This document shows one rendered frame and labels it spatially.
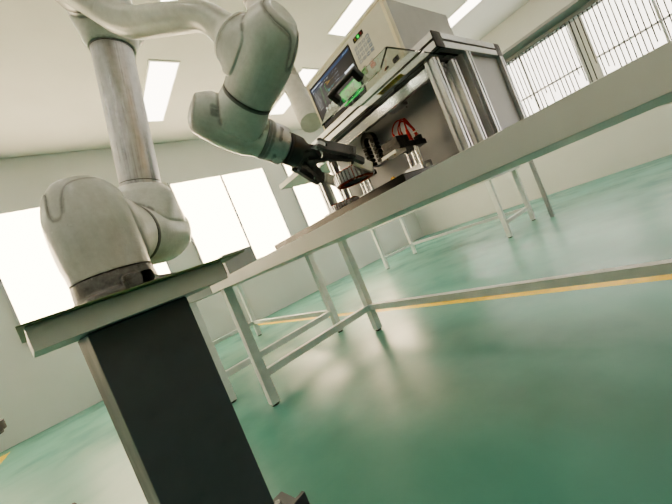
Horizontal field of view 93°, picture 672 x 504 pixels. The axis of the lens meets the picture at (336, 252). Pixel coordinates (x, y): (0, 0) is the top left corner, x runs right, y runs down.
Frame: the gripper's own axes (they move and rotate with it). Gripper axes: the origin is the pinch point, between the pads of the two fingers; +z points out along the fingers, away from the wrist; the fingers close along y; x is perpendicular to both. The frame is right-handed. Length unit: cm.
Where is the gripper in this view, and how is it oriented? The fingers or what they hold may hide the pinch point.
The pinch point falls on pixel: (352, 174)
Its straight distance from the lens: 89.7
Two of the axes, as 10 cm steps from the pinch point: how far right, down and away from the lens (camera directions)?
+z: 8.2, 1.9, 5.4
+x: 0.3, -9.6, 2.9
